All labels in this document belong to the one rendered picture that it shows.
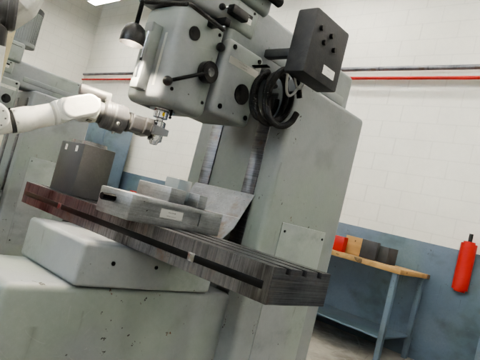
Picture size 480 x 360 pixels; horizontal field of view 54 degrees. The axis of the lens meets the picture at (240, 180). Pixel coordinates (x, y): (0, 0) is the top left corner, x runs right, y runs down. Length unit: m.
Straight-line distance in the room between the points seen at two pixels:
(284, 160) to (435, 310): 3.91
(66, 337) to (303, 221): 0.94
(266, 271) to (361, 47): 5.65
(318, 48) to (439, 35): 4.62
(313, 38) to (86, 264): 0.94
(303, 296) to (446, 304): 4.29
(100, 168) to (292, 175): 0.69
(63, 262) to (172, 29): 0.75
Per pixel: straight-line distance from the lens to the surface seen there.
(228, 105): 1.61
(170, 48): 1.51
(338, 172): 1.99
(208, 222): 1.44
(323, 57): 1.59
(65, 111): 1.45
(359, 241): 5.21
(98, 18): 11.96
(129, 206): 1.24
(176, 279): 1.51
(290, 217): 1.77
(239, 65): 1.65
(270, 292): 1.01
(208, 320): 1.69
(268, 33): 1.78
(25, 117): 1.45
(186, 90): 1.52
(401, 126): 5.86
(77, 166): 1.75
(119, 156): 8.99
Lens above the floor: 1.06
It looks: 3 degrees up
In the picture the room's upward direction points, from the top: 14 degrees clockwise
